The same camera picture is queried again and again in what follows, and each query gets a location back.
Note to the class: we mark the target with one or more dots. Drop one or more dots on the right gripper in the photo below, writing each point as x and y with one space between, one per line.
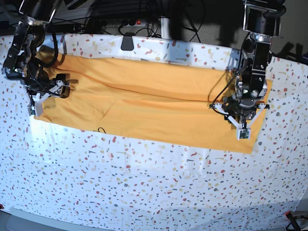
37 88

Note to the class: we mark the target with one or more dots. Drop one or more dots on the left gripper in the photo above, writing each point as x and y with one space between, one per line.
242 114

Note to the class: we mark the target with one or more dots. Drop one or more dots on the yellow T-shirt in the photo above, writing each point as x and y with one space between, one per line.
145 100

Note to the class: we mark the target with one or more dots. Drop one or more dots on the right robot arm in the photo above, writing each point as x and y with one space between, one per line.
21 63

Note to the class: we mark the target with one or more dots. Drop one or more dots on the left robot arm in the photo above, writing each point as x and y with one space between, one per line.
262 20

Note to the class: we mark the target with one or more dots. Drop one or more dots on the black table clamp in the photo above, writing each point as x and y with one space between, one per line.
127 42

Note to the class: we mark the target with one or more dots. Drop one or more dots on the terrazzo patterned tablecloth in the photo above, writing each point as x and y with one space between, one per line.
122 184

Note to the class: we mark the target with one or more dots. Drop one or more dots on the red clamp bottom right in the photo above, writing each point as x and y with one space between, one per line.
293 225

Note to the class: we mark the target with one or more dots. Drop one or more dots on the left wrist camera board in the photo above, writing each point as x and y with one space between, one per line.
243 133

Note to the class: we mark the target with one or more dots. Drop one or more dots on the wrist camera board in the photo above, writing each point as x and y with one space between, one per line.
35 109
243 133

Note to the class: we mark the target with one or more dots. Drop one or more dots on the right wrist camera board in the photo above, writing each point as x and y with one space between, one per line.
35 109

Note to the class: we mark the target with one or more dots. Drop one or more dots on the power strip with red switch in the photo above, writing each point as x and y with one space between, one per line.
117 22

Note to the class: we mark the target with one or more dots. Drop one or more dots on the white table leg post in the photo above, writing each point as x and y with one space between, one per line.
165 34

